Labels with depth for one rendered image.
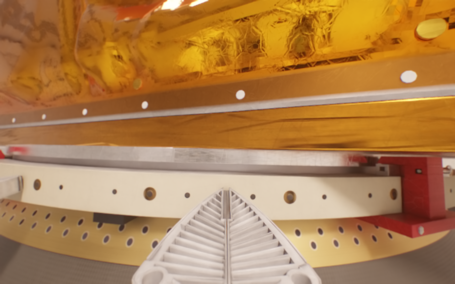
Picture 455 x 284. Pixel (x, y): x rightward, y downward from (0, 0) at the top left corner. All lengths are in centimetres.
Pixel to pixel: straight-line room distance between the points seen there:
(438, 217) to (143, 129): 40
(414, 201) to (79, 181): 41
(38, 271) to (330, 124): 38
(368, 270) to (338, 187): 12
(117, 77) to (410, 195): 45
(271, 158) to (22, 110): 61
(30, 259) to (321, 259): 37
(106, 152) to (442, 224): 43
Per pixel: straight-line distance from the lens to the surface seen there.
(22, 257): 38
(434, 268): 42
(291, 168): 26
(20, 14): 67
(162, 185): 20
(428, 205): 32
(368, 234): 33
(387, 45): 23
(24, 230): 39
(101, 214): 26
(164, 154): 24
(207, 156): 22
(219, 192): 17
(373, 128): 20
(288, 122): 19
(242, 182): 19
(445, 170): 37
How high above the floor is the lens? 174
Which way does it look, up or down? 4 degrees up
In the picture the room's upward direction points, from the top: 2 degrees clockwise
